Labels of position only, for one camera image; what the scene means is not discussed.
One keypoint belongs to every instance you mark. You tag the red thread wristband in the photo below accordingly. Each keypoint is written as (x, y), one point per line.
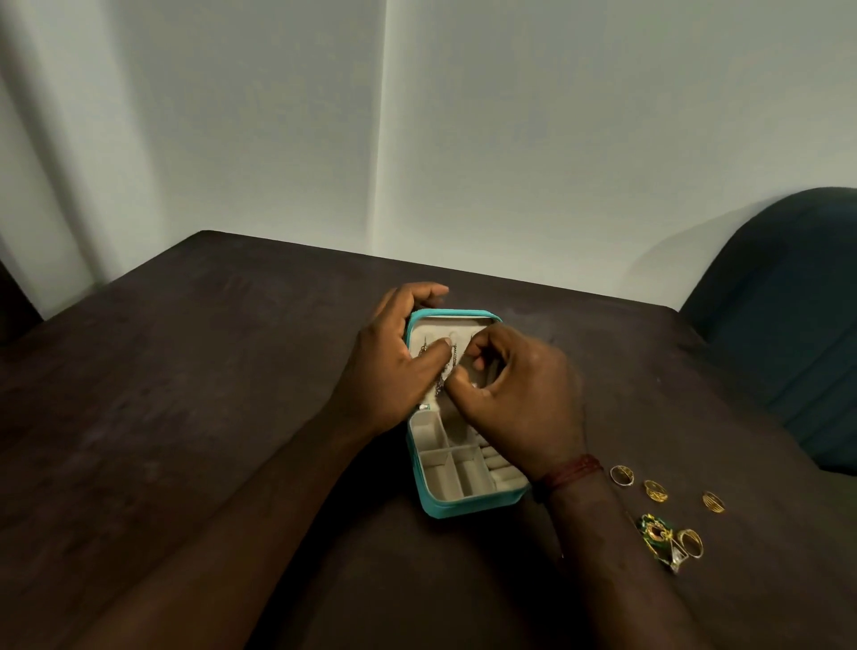
(569, 472)

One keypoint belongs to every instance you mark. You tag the triangular gold earring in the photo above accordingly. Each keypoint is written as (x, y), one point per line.
(677, 559)

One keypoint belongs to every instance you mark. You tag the person's right hand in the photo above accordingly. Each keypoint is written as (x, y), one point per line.
(529, 408)

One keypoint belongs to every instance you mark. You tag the dark brown curtain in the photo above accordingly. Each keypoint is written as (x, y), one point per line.
(17, 308)

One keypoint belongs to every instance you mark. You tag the person's right forearm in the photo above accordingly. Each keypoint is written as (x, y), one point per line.
(616, 576)

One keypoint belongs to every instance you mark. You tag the person's left hand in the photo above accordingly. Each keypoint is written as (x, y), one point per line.
(381, 382)

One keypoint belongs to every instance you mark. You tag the teal jewelry box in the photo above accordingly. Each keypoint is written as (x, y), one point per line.
(462, 505)

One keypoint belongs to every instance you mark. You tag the person's left forearm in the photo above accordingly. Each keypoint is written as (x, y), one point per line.
(214, 556)

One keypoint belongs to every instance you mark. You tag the gold flower earring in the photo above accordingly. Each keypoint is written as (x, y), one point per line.
(663, 554)

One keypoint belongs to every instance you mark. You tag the green and gold earring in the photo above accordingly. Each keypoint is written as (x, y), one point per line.
(655, 532)

